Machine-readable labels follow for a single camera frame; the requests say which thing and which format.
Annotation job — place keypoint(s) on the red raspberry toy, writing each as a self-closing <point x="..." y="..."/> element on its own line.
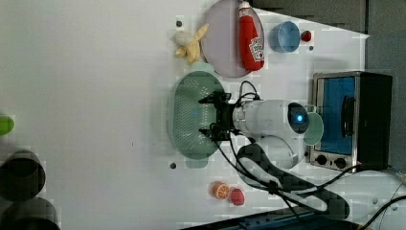
<point x="237" y="197"/>

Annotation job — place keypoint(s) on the black and steel toaster oven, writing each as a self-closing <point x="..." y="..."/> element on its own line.
<point x="356" y="112"/>

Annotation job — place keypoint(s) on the mint green plastic strainer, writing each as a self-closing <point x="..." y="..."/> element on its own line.
<point x="186" y="115"/>

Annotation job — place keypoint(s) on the red ketchup bottle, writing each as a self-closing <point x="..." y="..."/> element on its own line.
<point x="250" y="47"/>

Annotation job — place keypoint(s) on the green round object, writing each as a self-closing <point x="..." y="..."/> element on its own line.
<point x="6" y="125"/>

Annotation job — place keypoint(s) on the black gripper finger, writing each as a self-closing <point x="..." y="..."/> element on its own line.
<point x="209" y="133"/>
<point x="208" y="100"/>

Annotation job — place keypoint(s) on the blue metal frame rail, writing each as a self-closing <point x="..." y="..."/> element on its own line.
<point x="278" y="220"/>

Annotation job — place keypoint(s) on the lower black cylinder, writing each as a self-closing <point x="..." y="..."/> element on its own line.
<point x="33" y="214"/>

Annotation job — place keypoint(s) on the small red strawberry toy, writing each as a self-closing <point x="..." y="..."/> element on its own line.
<point x="306" y="36"/>

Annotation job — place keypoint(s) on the peeled toy banana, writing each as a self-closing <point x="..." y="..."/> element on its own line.
<point x="189" y="44"/>

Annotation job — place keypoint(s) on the blue plastic cup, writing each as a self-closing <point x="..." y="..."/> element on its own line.
<point x="285" y="37"/>

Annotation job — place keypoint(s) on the mint green mug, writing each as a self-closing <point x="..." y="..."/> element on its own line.
<point x="315" y="129"/>

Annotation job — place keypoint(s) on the lilac round plate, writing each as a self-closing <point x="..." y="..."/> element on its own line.
<point x="220" y="44"/>

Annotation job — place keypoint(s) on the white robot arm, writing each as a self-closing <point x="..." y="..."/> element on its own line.
<point x="278" y="130"/>

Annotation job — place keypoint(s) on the black cylinder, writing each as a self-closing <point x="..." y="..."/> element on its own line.
<point x="33" y="214"/>
<point x="22" y="177"/>

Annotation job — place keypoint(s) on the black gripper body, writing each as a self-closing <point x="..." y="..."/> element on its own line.
<point x="224" y="125"/>

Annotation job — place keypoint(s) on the orange slice toy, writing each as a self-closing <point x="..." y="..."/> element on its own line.
<point x="220" y="190"/>

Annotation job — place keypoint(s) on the upper black cylinder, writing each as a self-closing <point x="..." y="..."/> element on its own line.
<point x="22" y="177"/>

